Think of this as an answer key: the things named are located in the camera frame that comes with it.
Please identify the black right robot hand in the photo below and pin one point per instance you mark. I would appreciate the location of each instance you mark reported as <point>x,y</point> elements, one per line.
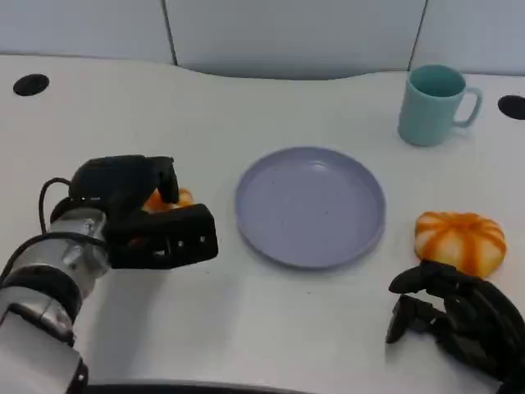
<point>484,320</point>

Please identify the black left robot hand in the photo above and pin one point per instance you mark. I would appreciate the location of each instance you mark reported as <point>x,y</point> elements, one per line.
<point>164,242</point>

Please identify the orange white toy bread roll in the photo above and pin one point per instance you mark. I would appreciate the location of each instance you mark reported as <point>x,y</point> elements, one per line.
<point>185,197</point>
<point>459,238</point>

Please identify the lilac plate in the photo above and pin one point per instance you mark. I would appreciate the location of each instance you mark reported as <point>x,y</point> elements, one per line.
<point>309,207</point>

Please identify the black round table grommet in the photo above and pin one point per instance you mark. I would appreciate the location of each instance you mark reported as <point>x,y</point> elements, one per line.
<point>512,107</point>
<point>31,85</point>

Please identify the pale green mug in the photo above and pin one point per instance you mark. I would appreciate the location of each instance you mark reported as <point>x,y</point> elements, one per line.
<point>424,117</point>

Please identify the grey partition panel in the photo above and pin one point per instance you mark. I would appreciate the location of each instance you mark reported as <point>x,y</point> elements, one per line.
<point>295,37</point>
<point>82,26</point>
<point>476,35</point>

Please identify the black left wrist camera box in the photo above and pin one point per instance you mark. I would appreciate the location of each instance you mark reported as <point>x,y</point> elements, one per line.
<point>108,176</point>

